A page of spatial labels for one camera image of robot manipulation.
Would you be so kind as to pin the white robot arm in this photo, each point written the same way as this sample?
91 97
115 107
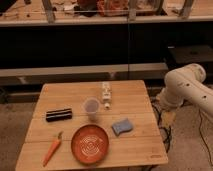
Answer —
186 83

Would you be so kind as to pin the wooden folding table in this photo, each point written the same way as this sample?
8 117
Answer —
141 146

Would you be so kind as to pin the black rectangular case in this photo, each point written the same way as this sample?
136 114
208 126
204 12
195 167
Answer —
57 115

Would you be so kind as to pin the blue sponge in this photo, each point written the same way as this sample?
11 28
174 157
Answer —
122 126

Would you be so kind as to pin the clear plastic cup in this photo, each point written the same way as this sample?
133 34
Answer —
91 107

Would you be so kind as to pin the orange toy carrot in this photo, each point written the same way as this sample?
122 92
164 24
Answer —
54 146

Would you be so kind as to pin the black box on shelf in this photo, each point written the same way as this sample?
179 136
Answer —
184 55

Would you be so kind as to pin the white small bottle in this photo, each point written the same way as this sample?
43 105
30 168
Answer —
106 95

